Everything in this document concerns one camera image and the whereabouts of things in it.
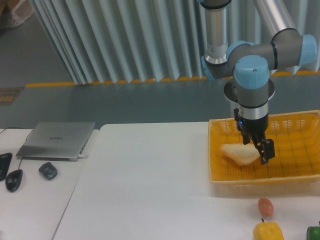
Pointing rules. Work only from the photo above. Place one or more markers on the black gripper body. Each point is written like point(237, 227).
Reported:
point(251, 127)

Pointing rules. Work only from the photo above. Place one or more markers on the triangular toasted bread slice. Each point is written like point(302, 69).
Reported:
point(240, 153)

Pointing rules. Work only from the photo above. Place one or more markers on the black computer mouse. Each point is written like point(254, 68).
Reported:
point(13, 180)

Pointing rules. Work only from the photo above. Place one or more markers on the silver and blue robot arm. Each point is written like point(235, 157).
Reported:
point(249, 65)

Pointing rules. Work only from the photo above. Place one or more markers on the yellow wicker basket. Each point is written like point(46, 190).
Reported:
point(296, 137)

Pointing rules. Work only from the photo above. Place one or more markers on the brown egg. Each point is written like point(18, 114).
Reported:
point(265, 207)

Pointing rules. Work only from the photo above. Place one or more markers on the yellow bell pepper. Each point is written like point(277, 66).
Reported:
point(267, 230)

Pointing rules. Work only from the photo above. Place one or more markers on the green bell pepper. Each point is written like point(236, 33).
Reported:
point(313, 233)

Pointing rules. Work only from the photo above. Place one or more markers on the silver laptop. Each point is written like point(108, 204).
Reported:
point(58, 141)

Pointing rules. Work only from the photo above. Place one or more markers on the black earbud case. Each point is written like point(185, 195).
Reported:
point(48, 171)

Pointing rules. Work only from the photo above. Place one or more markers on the black keyboard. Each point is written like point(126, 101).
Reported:
point(5, 161)

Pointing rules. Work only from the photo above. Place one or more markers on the cardboard box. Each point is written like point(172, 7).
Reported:
point(13, 13)

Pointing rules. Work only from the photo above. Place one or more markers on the white laptop cable plug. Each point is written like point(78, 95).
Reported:
point(83, 156)

